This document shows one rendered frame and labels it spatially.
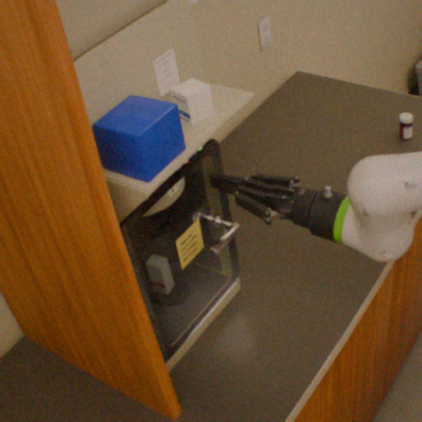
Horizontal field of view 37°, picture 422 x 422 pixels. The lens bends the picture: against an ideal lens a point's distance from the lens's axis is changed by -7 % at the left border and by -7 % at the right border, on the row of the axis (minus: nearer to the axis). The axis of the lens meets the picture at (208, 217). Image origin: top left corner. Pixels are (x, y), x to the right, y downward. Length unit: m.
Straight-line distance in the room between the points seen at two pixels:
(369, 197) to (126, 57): 0.45
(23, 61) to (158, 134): 0.25
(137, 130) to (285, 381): 0.68
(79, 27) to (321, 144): 1.21
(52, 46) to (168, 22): 0.36
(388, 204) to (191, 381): 0.65
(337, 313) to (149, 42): 0.78
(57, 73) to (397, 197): 0.55
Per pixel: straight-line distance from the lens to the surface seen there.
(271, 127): 2.16
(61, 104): 0.88
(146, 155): 1.00
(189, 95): 1.11
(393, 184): 1.03
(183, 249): 1.33
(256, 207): 1.24
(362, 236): 1.14
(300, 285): 1.61
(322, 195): 1.19
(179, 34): 1.18
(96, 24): 1.02
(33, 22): 0.84
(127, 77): 1.09
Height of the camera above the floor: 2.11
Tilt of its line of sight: 40 degrees down
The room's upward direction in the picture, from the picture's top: 11 degrees counter-clockwise
